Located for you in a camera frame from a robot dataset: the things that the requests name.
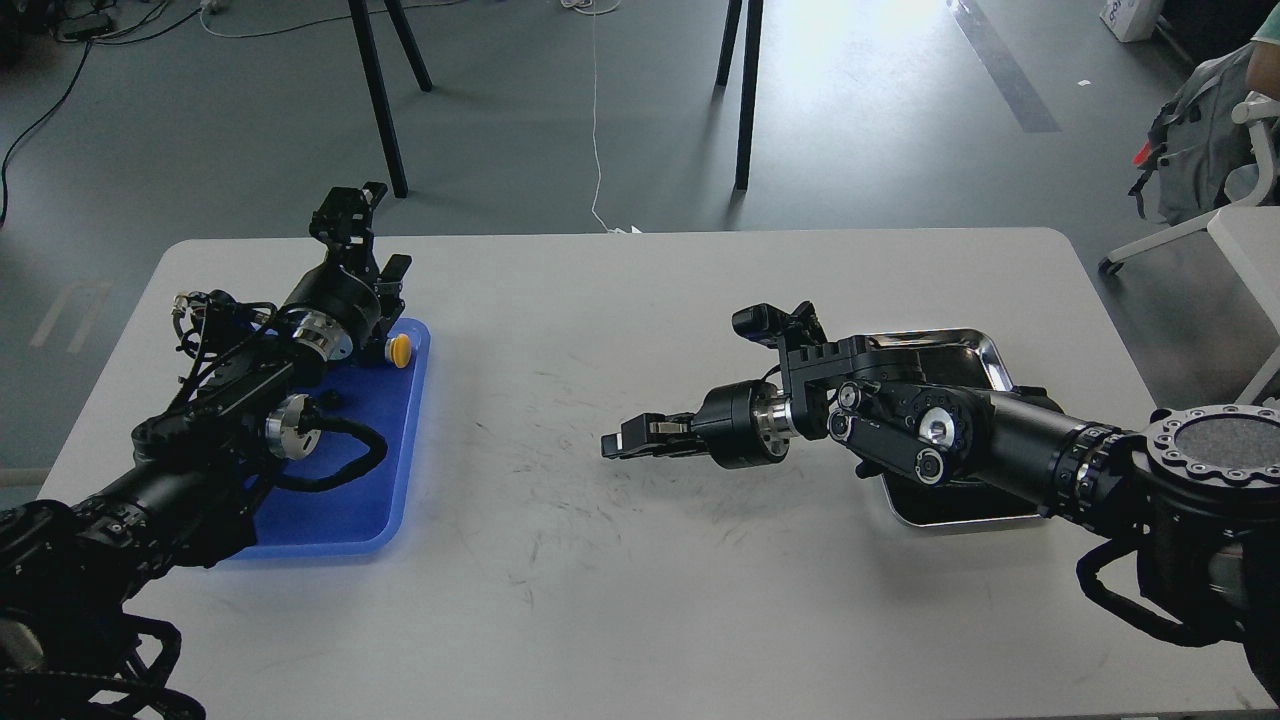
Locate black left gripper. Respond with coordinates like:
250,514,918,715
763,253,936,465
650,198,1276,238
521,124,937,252
282,182,413,361

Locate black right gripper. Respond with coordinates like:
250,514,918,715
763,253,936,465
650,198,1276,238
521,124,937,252
602,380,797,469

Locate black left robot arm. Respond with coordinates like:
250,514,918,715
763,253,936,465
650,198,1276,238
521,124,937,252
1,182,411,719

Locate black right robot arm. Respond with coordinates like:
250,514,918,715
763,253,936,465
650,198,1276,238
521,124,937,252
602,301,1279,697

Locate black tripod left legs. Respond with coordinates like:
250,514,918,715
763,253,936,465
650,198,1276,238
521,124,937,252
347,1,434,199

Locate black tripod legs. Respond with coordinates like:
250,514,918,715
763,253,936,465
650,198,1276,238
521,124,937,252
347,1,434,199
716,0,765,192

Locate blue plastic tray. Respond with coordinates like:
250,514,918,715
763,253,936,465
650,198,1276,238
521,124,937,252
233,318,431,561

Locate silver metal tray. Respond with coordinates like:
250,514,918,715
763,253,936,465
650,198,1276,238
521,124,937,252
867,328,1043,536

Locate black tripod right legs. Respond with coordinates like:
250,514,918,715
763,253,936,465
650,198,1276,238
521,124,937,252
716,0,765,192

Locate grey backpack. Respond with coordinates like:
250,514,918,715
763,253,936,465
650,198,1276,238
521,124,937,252
1129,44,1254,225

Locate white side table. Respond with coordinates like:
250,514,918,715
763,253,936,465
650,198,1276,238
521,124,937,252
1207,206,1279,328

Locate white box on floor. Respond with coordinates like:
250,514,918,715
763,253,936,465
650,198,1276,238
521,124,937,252
1098,0,1165,44

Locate white office chair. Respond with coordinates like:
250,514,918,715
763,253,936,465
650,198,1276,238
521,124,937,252
1098,91,1277,275

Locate person sitting at right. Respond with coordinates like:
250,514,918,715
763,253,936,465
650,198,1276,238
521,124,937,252
1245,3,1280,101

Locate yellow push button switch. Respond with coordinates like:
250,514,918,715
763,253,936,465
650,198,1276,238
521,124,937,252
364,333,415,369

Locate white cable on floor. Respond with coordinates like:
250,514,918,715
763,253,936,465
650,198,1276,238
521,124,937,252
561,0,641,234

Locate black cable on floor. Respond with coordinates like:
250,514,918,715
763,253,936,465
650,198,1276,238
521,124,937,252
0,0,206,227

